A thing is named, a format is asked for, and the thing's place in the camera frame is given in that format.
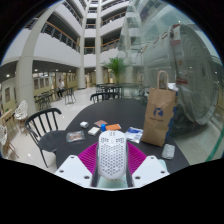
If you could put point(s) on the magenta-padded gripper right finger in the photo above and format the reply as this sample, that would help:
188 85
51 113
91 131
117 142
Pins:
146 170

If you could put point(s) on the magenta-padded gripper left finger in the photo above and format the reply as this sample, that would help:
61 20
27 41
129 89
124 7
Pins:
78 170

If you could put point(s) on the white perforated computer mouse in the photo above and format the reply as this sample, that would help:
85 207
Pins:
112 155

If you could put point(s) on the grey smartphone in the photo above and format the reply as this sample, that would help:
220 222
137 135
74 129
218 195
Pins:
168 151

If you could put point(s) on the clear plastic snack bag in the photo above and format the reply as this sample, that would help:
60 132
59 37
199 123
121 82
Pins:
75 136

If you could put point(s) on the white and blue plastic packet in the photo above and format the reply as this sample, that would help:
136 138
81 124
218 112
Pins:
134 134

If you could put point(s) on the black wooden chair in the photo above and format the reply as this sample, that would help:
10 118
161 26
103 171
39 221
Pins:
51 140
105 96

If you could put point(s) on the small white box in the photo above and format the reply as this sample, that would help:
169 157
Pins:
84 124

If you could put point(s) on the blue-capped small bottle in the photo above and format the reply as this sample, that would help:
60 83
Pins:
103 127

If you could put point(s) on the brown packet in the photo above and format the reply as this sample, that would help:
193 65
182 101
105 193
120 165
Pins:
100 123

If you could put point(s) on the orange card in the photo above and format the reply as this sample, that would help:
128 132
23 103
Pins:
113 127

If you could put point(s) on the brown paper bag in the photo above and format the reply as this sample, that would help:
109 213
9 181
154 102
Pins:
156 116

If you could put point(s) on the group of dark chairs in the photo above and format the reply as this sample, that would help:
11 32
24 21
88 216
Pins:
43 100

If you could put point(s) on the white lattice chair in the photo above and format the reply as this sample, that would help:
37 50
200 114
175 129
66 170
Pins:
2 133
21 111

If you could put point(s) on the person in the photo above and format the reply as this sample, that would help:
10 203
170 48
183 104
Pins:
60 87

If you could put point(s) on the potted palm plant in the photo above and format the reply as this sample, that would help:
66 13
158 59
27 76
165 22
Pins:
116 66

